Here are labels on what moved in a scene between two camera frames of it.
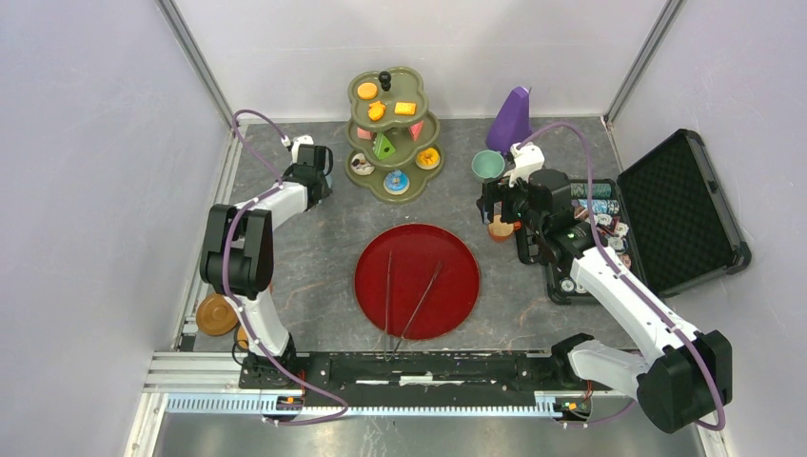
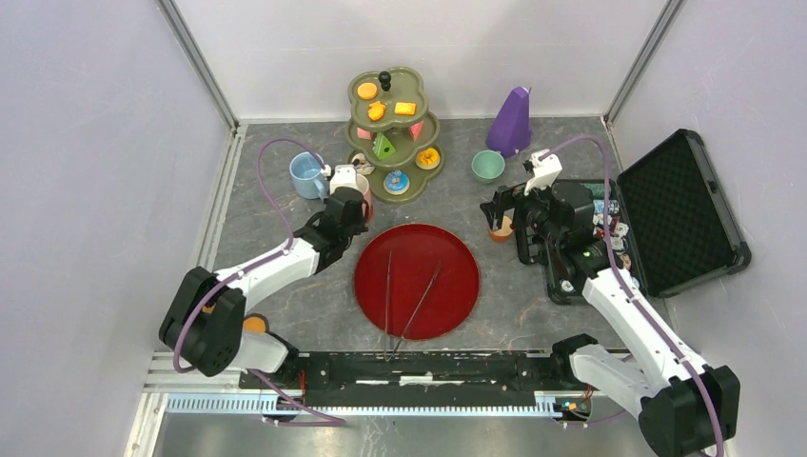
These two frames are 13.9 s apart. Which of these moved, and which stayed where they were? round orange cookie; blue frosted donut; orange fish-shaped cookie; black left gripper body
Moved: black left gripper body
Stayed: round orange cookie; orange fish-shaped cookie; blue frosted donut
